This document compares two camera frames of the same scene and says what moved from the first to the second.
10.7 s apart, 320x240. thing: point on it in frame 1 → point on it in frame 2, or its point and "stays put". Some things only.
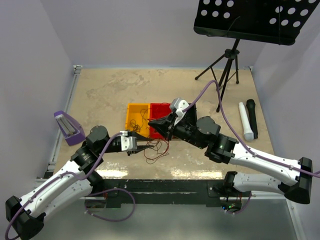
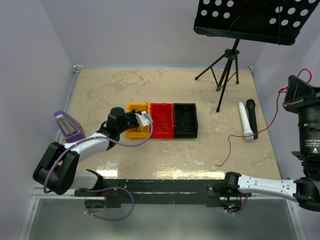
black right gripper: (166, 125) → (296, 90)
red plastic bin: (158, 111) stays put
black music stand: (271, 21) stays put
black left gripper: (140, 148) → (132, 114)
